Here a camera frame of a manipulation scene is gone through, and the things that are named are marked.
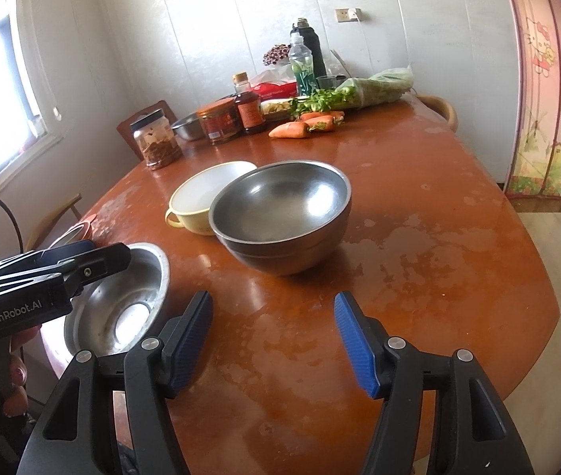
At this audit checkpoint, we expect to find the red and white bag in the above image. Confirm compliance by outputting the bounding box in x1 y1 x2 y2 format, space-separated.
251 69 298 100

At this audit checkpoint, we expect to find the orange-lid jar of pickles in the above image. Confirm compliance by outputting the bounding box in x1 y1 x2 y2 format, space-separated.
196 97 242 145

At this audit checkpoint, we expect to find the white blind cord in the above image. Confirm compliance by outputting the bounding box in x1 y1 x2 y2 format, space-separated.
23 0 62 120

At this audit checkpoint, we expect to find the deep steel bowl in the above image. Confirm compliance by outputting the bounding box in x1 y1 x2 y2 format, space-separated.
208 161 352 277

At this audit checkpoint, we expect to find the carrot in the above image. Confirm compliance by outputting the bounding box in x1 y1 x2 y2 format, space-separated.
268 121 311 139
303 116 336 133
299 110 345 122

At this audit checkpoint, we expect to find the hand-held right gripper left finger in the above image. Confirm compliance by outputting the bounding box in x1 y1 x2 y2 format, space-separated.
15 291 213 475

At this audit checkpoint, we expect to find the black cable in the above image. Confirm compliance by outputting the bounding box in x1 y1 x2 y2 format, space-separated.
0 190 26 253

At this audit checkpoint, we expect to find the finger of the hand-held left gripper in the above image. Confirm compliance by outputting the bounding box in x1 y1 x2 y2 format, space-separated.
0 241 97 274
0 243 132 300

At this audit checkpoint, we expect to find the black-lid jar of pickles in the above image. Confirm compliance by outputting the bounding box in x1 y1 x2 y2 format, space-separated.
131 109 183 170

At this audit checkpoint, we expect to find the clear plastic bottle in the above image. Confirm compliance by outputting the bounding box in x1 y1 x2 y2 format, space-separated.
289 43 317 97

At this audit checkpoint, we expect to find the dark wooden chair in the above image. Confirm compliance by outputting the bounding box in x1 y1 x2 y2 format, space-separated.
116 100 178 162

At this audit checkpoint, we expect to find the wide steel bowl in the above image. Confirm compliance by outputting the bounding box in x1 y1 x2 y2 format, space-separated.
63 242 171 357

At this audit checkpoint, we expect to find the small dish of food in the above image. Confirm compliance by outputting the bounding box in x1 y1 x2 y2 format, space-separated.
260 99 297 120

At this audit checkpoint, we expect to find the dried flower decoration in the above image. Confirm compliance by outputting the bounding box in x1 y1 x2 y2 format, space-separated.
262 44 292 67

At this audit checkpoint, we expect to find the black thermos flask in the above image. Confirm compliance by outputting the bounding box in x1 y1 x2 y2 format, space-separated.
289 18 328 80

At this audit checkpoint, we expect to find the plastic bag of greens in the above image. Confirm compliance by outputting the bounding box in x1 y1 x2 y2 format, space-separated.
335 66 416 108

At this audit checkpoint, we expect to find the person's left hand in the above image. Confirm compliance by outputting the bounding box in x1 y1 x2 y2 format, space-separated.
3 327 41 417

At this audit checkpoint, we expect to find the curved-back wooden chair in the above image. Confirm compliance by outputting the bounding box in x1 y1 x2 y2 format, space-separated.
416 95 458 133

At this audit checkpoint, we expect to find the round steel pan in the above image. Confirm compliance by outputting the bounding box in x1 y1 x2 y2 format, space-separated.
45 222 94 251

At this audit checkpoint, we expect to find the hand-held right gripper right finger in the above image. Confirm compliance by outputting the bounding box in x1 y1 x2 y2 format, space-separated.
335 292 521 475

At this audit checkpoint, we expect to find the pink cartoon cat curtain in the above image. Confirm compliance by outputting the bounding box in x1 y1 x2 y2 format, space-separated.
501 0 561 199

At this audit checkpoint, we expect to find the small steel bowl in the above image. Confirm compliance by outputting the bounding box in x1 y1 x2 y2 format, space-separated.
172 111 207 142

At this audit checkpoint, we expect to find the brown sauce bottle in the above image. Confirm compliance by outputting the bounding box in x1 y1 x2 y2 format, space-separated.
232 72 267 135

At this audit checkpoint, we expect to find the yellow bowl with handle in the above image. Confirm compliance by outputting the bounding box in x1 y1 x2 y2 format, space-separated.
164 161 258 236

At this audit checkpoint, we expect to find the light wooden chair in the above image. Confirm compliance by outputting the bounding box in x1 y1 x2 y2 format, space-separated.
25 193 83 253

